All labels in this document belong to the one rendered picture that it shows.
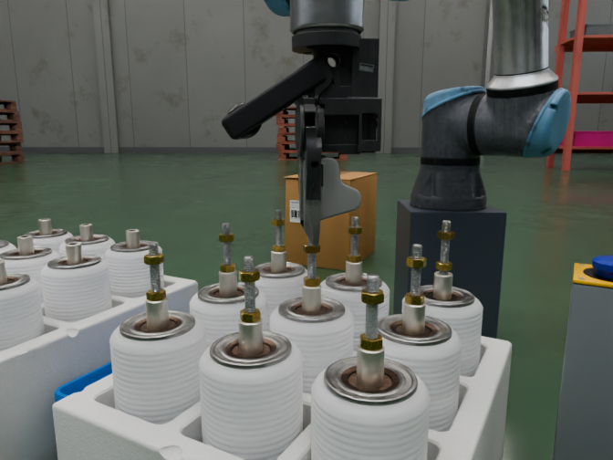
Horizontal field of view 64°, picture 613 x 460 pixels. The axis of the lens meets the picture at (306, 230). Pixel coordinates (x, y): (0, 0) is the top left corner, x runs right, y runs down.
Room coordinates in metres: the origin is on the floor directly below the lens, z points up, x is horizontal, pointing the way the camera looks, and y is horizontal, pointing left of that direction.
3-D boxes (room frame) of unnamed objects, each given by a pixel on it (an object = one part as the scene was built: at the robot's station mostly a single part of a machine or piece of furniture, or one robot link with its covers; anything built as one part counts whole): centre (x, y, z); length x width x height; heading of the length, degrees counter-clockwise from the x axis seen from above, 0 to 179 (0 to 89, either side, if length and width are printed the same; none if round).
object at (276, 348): (0.43, 0.05, 0.25); 0.08 x 0.08 x 0.01
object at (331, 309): (0.53, -0.01, 0.25); 0.08 x 0.08 x 0.01
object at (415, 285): (0.47, -0.11, 0.30); 0.01 x 0.01 x 0.08
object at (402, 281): (1.01, -0.29, 0.15); 0.18 x 0.18 x 0.30; 88
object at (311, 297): (0.53, -0.01, 0.26); 0.02 x 0.02 x 0.03
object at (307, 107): (0.53, -0.03, 0.48); 0.09 x 0.08 x 0.12; 96
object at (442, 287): (0.58, -0.17, 0.26); 0.02 x 0.02 x 0.03
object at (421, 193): (1.01, -0.29, 0.35); 0.15 x 0.15 x 0.10
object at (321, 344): (0.53, -0.01, 0.16); 0.10 x 0.10 x 0.18
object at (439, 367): (0.47, -0.11, 0.16); 0.10 x 0.10 x 0.18
